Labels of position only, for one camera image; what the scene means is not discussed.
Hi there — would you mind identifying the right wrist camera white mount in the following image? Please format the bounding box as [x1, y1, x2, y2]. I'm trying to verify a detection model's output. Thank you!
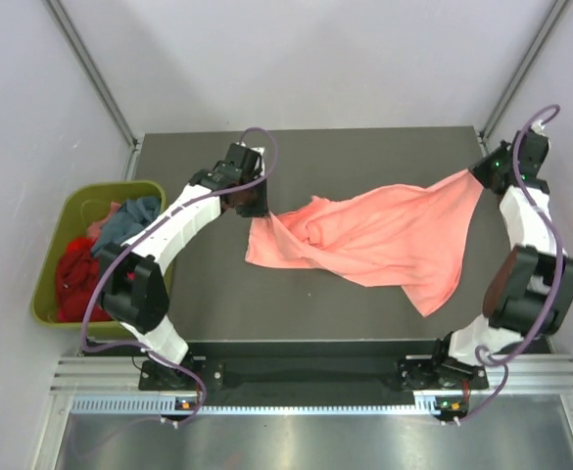
[531, 119, 549, 139]

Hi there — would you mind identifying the salmon pink t shirt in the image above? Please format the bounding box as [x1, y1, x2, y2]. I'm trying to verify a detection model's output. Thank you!
[245, 170, 483, 316]

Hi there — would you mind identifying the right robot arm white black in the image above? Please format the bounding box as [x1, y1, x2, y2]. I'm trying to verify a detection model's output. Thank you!
[429, 121, 573, 388]

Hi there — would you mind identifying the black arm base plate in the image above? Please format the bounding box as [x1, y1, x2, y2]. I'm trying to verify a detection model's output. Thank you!
[138, 354, 488, 393]

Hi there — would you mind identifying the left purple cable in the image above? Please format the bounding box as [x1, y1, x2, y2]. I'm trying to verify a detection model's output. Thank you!
[79, 126, 280, 425]

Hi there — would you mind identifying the grey blue t shirt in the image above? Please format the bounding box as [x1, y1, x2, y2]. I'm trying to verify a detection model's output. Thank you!
[91, 196, 161, 258]

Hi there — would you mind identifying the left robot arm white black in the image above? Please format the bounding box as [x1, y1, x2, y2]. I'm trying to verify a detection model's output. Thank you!
[95, 142, 268, 389]

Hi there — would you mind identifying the aluminium corner post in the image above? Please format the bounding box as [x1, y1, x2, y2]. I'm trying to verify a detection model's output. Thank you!
[476, 0, 573, 147]
[40, 0, 143, 151]

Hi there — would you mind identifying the slotted grey cable duct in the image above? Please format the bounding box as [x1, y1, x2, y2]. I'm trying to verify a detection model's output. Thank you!
[71, 396, 464, 416]

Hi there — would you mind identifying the red t shirt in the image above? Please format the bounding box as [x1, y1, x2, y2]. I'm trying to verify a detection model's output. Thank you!
[55, 237, 99, 323]

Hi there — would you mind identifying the olive green plastic bin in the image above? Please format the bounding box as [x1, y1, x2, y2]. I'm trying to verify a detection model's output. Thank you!
[30, 180, 168, 332]

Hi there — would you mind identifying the left aluminium corner post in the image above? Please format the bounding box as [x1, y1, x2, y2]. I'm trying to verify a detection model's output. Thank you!
[40, 0, 143, 151]

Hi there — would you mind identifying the right aluminium corner post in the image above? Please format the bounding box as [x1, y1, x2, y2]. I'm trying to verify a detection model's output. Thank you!
[476, 0, 573, 147]

